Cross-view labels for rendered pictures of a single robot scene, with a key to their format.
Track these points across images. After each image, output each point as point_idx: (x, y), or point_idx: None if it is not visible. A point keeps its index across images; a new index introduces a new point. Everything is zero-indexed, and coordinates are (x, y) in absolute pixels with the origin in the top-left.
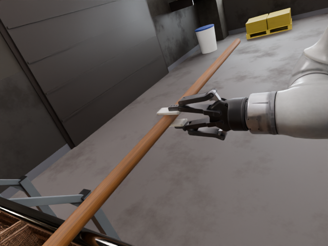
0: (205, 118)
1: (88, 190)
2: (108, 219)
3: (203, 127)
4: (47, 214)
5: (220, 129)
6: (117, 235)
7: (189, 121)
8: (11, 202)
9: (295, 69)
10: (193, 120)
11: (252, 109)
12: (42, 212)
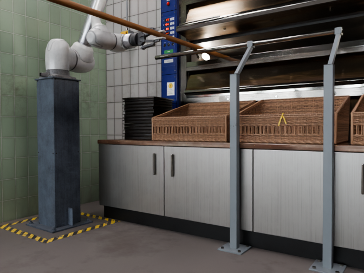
0: (146, 39)
1: (231, 73)
2: (229, 104)
3: (149, 42)
4: (209, 47)
5: (143, 44)
6: (229, 122)
7: (153, 39)
8: (230, 44)
9: (109, 30)
10: (151, 39)
11: None
12: (212, 47)
